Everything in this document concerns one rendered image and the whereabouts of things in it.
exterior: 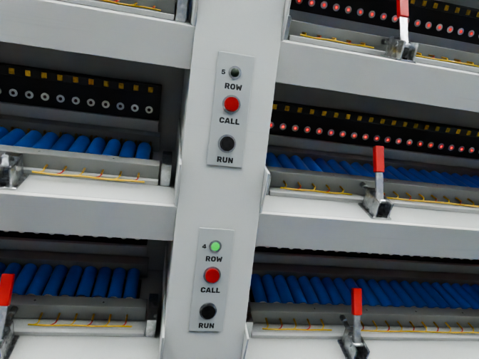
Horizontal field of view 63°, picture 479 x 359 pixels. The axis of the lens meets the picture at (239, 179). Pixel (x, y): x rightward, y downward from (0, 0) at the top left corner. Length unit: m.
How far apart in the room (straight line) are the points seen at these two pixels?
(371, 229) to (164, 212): 0.25
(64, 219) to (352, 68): 0.36
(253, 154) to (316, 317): 0.27
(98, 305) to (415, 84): 0.48
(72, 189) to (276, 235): 0.24
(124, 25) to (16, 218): 0.23
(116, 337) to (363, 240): 0.33
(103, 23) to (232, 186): 0.22
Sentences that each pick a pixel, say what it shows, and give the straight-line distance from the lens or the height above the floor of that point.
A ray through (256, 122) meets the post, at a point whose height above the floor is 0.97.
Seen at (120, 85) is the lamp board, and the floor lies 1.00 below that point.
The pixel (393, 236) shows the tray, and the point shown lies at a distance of 0.53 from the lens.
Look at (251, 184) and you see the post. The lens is 0.44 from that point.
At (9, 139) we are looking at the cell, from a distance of 0.56.
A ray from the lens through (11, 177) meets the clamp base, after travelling 0.46.
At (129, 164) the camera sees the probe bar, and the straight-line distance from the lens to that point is 0.48.
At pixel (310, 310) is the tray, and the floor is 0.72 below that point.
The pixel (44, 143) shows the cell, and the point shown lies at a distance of 0.54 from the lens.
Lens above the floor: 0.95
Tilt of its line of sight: 6 degrees down
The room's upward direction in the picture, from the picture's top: 7 degrees clockwise
